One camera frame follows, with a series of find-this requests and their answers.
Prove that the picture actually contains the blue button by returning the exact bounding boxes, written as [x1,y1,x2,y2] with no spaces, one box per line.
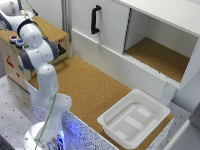
[15,39,25,48]

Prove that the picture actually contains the white plastic box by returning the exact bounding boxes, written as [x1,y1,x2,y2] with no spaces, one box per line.
[96,88,172,150]

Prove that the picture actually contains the white cabinet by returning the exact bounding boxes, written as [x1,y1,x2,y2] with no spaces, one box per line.
[70,0,200,108]

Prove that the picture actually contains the red button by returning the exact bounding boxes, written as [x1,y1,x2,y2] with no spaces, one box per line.
[9,34,19,44]

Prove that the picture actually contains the green cable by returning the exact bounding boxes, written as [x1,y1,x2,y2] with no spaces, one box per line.
[22,0,59,150]

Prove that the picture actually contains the white sliding door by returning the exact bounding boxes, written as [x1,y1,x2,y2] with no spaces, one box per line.
[72,0,131,56]

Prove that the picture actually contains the green button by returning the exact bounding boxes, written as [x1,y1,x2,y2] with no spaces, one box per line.
[21,44,31,51]

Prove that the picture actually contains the black door handle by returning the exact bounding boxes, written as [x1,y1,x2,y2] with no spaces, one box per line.
[90,4,102,36]

